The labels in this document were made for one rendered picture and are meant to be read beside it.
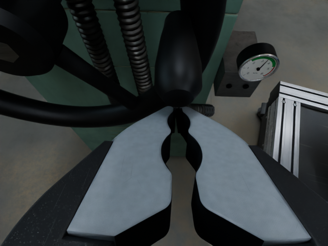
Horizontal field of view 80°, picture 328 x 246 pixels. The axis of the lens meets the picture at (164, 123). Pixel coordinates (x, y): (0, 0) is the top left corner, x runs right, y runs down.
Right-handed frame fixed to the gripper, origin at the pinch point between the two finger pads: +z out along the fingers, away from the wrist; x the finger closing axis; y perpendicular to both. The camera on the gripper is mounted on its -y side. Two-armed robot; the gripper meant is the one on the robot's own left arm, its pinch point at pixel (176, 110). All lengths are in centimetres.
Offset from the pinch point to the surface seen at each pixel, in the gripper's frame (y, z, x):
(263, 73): 4.7, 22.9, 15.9
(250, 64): 3.0, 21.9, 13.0
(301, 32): 11, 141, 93
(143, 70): 2.0, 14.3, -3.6
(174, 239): 75, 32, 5
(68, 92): 15.3, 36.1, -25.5
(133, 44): -1.4, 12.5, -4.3
